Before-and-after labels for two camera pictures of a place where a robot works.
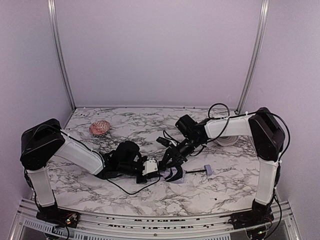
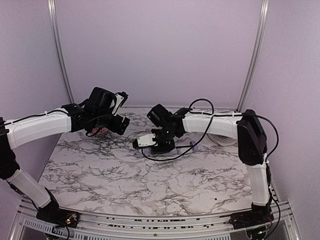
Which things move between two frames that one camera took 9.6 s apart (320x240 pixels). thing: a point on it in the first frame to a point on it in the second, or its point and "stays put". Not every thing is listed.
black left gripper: (141, 178) to (120, 122)
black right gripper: (173, 158) to (163, 145)
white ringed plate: (226, 141) stays put
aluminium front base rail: (26, 224) stays put
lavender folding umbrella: (167, 173) to (193, 147)
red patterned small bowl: (99, 128) stays put
